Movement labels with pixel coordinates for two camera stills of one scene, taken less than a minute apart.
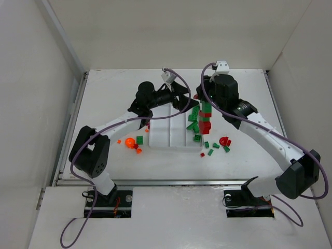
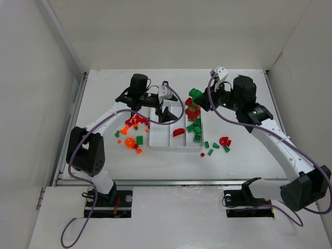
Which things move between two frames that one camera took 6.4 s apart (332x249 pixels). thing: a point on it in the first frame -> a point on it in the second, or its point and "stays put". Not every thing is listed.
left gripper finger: (183, 101) -> (166, 116)
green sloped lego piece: (216, 145) stays put
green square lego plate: (139, 140) stays put
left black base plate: (115, 204) stays put
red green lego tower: (205, 113) -> (193, 110)
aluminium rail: (153, 182) stays put
